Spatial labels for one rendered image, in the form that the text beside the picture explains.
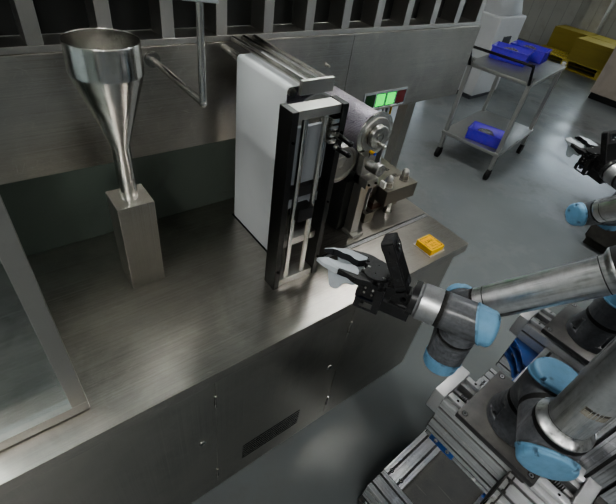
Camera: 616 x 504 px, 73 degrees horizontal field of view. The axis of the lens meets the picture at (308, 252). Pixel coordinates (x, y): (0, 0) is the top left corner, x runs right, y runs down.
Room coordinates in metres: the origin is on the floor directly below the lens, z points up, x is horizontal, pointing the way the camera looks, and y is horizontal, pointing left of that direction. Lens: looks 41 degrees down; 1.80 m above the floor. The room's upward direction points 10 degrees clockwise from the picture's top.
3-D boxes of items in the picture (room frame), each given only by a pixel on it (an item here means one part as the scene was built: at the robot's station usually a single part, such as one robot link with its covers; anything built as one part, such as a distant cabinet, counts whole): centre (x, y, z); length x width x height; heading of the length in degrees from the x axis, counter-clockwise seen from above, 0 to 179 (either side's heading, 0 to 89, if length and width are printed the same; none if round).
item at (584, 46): (8.33, -4.10, 0.24); 1.35 x 0.93 x 0.49; 46
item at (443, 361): (0.57, -0.33, 1.12); 0.11 x 0.08 x 0.11; 162
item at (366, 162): (1.18, -0.14, 1.05); 0.06 x 0.05 x 0.31; 43
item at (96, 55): (0.81, 0.46, 1.50); 0.14 x 0.14 x 0.06
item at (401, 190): (1.47, -0.16, 1.00); 0.40 x 0.16 x 0.06; 43
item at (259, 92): (1.12, 0.21, 1.17); 0.34 x 0.05 x 0.54; 43
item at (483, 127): (3.96, -1.50, 0.51); 1.09 x 0.64 x 1.03; 139
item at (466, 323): (0.56, -0.32, 1.21); 0.11 x 0.08 x 0.09; 72
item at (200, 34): (0.88, 0.28, 1.51); 0.02 x 0.02 x 0.20
